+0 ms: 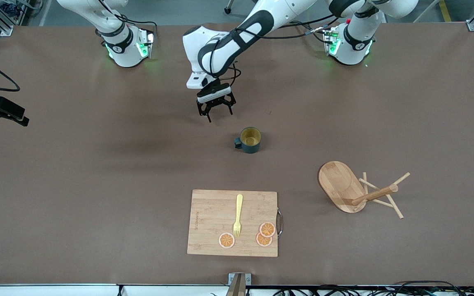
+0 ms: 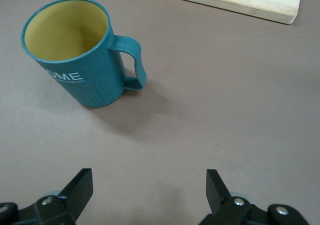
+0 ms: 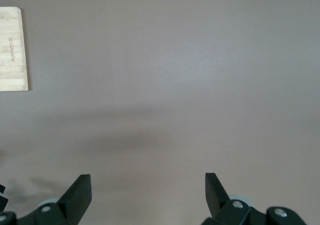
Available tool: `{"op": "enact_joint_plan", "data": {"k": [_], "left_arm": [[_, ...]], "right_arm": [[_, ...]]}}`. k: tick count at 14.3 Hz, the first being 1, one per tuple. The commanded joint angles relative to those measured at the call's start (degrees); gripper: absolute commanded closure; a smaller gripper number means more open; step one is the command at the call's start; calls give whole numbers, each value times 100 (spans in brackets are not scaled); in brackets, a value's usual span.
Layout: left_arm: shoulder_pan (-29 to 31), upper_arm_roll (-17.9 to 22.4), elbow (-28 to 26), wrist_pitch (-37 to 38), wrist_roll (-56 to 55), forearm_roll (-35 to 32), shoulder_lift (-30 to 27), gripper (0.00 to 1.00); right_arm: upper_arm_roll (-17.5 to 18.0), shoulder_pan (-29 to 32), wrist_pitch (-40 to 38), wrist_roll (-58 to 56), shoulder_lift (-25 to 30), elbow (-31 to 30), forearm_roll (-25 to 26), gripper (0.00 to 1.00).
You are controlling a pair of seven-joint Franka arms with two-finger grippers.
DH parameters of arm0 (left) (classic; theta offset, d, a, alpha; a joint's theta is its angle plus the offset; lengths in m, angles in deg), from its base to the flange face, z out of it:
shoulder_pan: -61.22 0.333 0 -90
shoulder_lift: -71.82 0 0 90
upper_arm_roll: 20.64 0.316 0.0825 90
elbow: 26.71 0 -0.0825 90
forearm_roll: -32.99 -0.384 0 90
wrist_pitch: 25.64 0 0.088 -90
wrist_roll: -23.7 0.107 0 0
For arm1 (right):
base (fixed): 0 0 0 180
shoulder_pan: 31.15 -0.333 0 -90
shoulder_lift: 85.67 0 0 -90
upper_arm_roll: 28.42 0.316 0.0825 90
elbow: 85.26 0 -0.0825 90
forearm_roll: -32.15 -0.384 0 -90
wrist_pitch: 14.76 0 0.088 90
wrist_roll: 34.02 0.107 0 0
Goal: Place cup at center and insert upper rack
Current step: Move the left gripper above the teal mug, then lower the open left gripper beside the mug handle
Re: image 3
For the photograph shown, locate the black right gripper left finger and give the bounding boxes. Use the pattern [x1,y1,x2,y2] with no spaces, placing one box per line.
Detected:
[0,174,92,225]

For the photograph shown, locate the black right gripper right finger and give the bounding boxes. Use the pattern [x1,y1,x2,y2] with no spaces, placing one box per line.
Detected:
[201,172,308,225]

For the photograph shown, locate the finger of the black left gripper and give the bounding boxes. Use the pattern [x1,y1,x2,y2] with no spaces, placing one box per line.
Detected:
[0,183,10,212]

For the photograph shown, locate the bamboo cutting board metal handle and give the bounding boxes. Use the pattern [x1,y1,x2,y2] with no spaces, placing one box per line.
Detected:
[0,6,30,92]

